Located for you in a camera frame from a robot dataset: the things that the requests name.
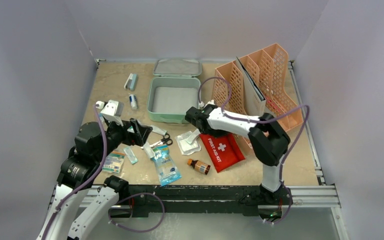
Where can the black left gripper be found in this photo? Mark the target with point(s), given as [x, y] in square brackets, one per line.
[131, 137]

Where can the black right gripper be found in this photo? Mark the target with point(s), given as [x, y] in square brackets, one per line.
[194, 115]

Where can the white ointment tube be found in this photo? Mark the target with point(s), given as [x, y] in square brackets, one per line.
[158, 130]

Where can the small white packet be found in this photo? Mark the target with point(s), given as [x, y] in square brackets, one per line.
[148, 150]

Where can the small teal strip packet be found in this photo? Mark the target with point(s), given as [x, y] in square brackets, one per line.
[130, 155]

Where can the red first aid pouch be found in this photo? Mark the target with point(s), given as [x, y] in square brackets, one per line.
[223, 151]

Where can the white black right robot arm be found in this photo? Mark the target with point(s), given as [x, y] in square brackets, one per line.
[269, 141]

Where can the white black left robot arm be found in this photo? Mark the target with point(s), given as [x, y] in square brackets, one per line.
[93, 143]

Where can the brown glass medicine bottle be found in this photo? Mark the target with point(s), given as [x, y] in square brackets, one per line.
[199, 166]

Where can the white gauze packets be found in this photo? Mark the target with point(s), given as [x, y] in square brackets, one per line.
[188, 142]

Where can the small white blue tube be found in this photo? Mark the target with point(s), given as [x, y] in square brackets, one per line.
[133, 101]

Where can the mint green open case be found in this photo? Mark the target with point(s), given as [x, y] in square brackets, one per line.
[173, 90]

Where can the bandage box in bag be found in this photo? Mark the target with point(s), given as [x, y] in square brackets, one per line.
[114, 162]

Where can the blue wet wipes packet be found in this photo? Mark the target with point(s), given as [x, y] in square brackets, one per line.
[165, 166]

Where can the grey folder in organizer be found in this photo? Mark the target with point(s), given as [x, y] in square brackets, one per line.
[254, 99]

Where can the peach plastic file organizer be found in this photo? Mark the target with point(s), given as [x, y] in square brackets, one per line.
[268, 68]

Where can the black handled scissors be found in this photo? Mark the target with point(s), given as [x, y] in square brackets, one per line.
[165, 140]

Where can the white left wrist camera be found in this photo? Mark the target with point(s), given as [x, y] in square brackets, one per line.
[110, 111]

